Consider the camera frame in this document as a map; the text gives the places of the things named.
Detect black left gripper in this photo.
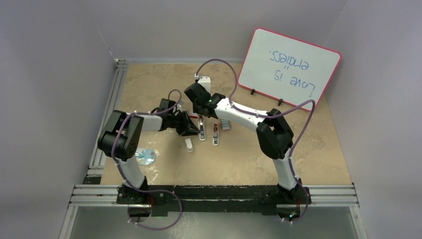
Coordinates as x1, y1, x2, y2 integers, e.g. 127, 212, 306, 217
168, 111, 199, 136

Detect long white stapler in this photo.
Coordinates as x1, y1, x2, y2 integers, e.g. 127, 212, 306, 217
198, 114, 206, 141

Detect red white staple box sleeve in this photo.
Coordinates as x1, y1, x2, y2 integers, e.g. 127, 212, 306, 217
189, 113, 199, 119

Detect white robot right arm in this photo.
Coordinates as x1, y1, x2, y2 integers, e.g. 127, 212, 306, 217
184, 82, 299, 203

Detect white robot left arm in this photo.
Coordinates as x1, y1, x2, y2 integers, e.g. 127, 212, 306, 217
97, 99, 200, 204

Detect blue hair clip package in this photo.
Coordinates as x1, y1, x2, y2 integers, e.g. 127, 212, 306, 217
135, 147, 156, 166

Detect pink framed whiteboard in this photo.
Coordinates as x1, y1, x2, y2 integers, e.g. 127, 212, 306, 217
237, 28, 342, 106

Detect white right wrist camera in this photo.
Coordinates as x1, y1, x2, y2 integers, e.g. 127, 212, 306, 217
195, 75, 211, 93

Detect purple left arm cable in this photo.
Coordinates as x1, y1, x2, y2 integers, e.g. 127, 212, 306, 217
110, 89, 183, 231

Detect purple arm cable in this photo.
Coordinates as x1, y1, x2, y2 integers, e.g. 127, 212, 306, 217
194, 58, 316, 225
110, 89, 183, 231

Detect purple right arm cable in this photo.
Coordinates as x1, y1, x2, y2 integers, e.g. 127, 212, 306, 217
194, 58, 316, 225

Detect aluminium frame rails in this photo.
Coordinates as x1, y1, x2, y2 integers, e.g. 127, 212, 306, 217
58, 58, 368, 239

